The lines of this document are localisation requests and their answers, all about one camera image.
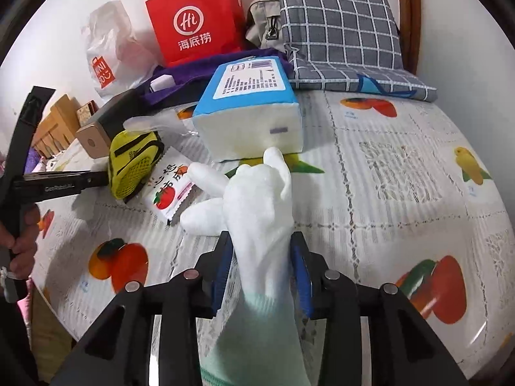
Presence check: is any yellow mesh pouch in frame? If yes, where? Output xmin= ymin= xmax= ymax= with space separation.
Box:
xmin=107 ymin=130 xmax=165 ymax=201

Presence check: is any wooden door frame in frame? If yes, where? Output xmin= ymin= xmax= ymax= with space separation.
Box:
xmin=396 ymin=0 xmax=422 ymax=75

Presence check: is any tomato print sachet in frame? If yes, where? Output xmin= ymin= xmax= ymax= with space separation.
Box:
xmin=141 ymin=147 xmax=202 ymax=228

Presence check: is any blue tissue pack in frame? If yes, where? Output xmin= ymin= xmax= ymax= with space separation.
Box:
xmin=192 ymin=57 xmax=303 ymax=163

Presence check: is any white plastic bag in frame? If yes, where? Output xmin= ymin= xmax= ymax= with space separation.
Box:
xmin=81 ymin=0 xmax=162 ymax=99

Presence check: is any black and gold box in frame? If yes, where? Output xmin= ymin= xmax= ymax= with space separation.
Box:
xmin=76 ymin=88 xmax=141 ymax=159

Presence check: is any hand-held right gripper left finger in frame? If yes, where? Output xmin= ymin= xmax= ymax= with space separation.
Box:
xmin=50 ymin=231 xmax=234 ymax=386

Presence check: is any grey checked cushion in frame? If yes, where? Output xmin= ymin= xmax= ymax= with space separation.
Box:
xmin=277 ymin=0 xmax=438 ymax=103

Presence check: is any patterned brown book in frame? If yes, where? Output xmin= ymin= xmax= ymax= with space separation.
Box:
xmin=76 ymin=100 xmax=99 ymax=127

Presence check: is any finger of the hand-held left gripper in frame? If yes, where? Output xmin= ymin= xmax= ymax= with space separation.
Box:
xmin=82 ymin=170 xmax=110 ymax=189

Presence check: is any purple towel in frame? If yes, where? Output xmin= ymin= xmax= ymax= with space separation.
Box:
xmin=133 ymin=48 xmax=294 ymax=109

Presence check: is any grey canvas bag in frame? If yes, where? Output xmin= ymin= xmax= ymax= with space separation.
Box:
xmin=245 ymin=0 xmax=282 ymax=51

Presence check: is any person's left hand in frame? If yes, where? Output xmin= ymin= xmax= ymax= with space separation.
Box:
xmin=0 ymin=204 xmax=41 ymax=279

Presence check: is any white sponge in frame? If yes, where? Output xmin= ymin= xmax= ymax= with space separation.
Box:
xmin=150 ymin=74 xmax=175 ymax=93

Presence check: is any wooden headboard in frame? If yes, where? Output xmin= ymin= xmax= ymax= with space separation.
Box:
xmin=30 ymin=94 xmax=81 ymax=159

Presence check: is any blue ribbon loop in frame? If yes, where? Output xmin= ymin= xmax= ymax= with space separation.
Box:
xmin=356 ymin=73 xmax=417 ymax=99

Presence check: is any red paper bag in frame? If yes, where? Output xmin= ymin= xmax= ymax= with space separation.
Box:
xmin=145 ymin=0 xmax=246 ymax=68

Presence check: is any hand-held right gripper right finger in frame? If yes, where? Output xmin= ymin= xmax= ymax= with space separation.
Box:
xmin=290 ymin=231 xmax=469 ymax=386

